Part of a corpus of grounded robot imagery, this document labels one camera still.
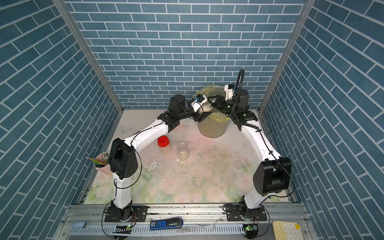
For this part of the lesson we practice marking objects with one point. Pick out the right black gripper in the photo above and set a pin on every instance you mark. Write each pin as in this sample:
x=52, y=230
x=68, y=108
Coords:
x=216, y=104

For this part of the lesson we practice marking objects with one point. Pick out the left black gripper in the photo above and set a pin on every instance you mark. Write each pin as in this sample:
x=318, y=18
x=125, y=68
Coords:
x=200, y=118

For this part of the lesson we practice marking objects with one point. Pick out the clear rice jar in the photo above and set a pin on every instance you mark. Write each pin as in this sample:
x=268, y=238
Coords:
x=183, y=152

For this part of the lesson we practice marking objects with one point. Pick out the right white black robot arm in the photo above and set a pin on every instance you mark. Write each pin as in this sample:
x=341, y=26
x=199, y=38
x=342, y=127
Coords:
x=273, y=173

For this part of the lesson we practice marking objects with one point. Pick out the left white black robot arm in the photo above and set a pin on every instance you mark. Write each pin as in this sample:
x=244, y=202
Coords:
x=125, y=157

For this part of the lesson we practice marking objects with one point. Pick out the red lidded rice jar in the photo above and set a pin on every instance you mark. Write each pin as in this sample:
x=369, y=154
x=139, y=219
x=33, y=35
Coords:
x=164, y=145

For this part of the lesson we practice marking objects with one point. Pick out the beige bin with yellow bag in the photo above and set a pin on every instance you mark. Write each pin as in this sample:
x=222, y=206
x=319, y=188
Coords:
x=214, y=125

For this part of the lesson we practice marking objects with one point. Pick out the pink pen holder cup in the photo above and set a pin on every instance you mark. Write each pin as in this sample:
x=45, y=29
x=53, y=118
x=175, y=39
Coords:
x=102, y=163

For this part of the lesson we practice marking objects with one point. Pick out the blue black handheld device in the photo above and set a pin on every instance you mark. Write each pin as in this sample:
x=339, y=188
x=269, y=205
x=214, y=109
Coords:
x=167, y=224

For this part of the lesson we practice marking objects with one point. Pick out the yellow egg tray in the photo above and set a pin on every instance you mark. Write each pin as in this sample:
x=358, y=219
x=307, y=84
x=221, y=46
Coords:
x=287, y=231

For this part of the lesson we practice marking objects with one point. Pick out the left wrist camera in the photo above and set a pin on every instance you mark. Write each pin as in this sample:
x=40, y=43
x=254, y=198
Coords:
x=198, y=103

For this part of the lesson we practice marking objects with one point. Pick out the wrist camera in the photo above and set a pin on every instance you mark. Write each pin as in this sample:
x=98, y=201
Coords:
x=230, y=92
x=198, y=103

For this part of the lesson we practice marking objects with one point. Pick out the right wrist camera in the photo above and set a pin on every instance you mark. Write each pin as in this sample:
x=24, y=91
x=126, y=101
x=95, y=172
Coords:
x=230, y=92

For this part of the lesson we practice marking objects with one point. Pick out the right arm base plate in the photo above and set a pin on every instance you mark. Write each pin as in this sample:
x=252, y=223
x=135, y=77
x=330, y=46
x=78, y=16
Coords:
x=239, y=212

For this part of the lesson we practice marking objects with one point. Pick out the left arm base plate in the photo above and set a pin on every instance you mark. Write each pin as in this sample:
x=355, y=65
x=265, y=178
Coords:
x=129, y=214

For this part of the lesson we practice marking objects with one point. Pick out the white slotted cable duct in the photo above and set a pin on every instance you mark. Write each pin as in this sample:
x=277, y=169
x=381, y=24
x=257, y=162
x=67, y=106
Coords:
x=144, y=230

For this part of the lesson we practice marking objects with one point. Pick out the aluminium mounting rail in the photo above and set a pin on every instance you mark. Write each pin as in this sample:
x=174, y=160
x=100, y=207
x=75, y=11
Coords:
x=190, y=213

